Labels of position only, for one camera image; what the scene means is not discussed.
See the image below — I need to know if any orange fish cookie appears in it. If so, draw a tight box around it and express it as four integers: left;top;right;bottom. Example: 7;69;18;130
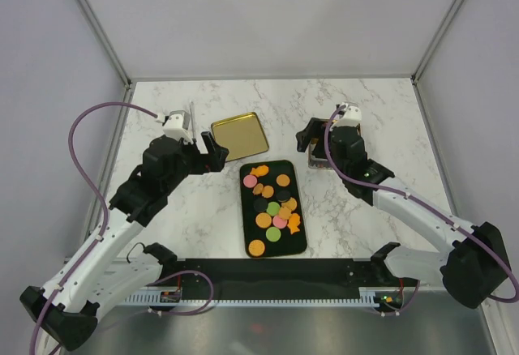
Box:
250;165;269;178
287;213;301;234

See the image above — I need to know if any orange fish cookie lower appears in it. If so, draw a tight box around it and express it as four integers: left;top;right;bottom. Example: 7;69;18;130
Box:
287;213;301;234

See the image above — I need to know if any orange round cookie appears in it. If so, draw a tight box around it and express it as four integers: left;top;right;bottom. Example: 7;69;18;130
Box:
255;212;272;229
281;197;298;212
276;174;290;187
247;239;266;258

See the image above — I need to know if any white slotted cable duct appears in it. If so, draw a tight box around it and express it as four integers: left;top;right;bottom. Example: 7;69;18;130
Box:
120;288;401;308

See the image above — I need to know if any green round cookie upper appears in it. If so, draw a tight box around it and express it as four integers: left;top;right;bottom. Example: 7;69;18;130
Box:
266;202;281;216

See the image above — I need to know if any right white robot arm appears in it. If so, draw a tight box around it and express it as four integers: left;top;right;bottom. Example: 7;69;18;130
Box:
296;118;518;309

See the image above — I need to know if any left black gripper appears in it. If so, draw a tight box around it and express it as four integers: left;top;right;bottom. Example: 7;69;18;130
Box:
163;132;228;194

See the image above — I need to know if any cookie tin box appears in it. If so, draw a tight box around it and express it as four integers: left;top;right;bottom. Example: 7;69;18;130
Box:
308;125;365;173

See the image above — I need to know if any orange round cookie left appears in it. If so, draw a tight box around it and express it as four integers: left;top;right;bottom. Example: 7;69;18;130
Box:
255;212;272;229

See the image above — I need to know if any black cookie tray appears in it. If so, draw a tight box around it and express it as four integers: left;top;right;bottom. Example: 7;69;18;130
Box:
239;160;307;259

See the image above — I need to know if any pink round cookie top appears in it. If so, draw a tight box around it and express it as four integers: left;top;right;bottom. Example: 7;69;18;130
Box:
242;174;258;189

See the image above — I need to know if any left aluminium frame post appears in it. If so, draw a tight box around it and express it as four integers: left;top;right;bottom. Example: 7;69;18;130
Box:
75;0;132;89

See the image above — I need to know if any black sandwich cookie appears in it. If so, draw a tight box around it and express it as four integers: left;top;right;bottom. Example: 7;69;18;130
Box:
276;190;291;203
253;198;268;213

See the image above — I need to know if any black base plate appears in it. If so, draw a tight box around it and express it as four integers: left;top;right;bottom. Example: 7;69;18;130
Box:
159;259;417;299

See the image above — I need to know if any right aluminium frame post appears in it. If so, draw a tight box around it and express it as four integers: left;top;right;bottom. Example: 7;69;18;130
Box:
410;0;466;87

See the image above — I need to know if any orange round cookie bottom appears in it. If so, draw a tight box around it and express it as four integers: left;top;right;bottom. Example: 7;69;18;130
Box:
247;239;266;258

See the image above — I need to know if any aluminium frame post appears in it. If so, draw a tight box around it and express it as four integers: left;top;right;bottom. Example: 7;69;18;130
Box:
75;0;132;89
410;0;466;87

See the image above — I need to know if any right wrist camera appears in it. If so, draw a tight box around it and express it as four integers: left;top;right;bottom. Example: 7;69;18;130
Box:
332;102;362;129

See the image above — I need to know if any green round cookie lower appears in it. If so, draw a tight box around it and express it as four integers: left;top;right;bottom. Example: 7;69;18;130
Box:
266;227;281;242

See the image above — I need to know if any orange round cookie top right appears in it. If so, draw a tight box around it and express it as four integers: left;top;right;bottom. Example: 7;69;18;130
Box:
276;174;290;187

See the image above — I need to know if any orange flower cookie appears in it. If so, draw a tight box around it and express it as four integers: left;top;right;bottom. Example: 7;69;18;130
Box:
277;207;292;220
261;186;274;199
252;183;264;195

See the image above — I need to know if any gold tin lid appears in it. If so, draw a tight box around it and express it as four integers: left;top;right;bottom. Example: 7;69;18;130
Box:
211;112;269;162

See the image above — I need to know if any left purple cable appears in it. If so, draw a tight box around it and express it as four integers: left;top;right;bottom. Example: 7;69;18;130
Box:
30;101;161;354

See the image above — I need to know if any pink round cookie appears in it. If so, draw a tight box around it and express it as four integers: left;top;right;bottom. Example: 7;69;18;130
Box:
242;174;258;189
272;215;288;229

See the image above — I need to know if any pink round cookie lower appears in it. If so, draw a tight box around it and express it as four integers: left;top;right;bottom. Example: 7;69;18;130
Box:
272;215;288;229

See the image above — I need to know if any orange fish cookie top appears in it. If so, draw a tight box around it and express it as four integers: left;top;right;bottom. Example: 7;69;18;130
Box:
250;165;269;178

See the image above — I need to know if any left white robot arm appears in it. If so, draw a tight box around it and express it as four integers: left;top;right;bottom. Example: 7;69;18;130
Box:
19;131;229;351

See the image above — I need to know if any green round cookie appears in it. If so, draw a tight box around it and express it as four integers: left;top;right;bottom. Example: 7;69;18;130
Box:
266;227;281;242
266;202;281;216

